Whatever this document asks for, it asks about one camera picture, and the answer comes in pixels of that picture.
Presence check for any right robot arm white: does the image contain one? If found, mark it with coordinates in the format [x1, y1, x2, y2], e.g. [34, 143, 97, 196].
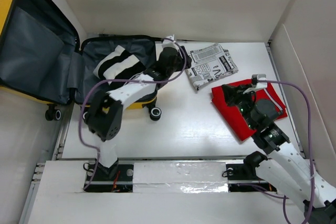
[221, 83, 335, 223]

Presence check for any yellow Pikachu suitcase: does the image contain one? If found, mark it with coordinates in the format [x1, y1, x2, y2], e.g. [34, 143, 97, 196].
[1, 0, 156, 121]

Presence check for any purple cable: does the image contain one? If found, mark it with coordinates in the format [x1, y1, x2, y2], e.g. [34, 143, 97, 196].
[253, 78, 320, 224]
[78, 39, 194, 190]

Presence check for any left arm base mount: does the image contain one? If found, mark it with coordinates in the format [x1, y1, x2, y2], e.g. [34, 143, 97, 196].
[83, 163, 134, 193]

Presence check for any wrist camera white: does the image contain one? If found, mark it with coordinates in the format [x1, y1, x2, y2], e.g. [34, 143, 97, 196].
[243, 74, 268, 94]
[161, 34, 176, 49]

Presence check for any red shirt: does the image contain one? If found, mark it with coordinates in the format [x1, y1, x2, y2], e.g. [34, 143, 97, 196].
[212, 84, 288, 142]

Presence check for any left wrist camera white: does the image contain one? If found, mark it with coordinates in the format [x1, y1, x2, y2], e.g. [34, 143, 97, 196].
[161, 34, 176, 49]

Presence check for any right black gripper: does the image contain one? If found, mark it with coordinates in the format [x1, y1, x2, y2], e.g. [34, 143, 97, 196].
[221, 83, 256, 130]

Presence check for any black white striped garment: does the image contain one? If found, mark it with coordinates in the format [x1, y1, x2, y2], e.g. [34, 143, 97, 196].
[93, 46, 146, 80]

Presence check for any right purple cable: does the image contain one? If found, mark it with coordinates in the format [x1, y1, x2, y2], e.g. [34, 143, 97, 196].
[253, 78, 320, 224]

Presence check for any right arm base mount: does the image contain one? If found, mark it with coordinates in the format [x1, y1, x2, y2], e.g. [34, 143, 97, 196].
[222, 163, 277, 193]

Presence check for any newspaper print cloth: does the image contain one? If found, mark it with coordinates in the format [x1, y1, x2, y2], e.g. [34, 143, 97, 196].
[186, 43, 238, 92]

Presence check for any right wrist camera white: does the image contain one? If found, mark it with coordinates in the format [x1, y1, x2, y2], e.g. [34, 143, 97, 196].
[243, 74, 268, 94]

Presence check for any aluminium front rail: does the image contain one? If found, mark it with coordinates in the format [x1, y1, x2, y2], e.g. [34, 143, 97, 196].
[31, 155, 305, 185]

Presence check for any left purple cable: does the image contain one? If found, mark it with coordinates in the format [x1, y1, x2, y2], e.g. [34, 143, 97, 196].
[78, 39, 194, 190]

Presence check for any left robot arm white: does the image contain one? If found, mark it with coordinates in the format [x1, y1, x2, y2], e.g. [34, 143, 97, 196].
[85, 45, 191, 180]

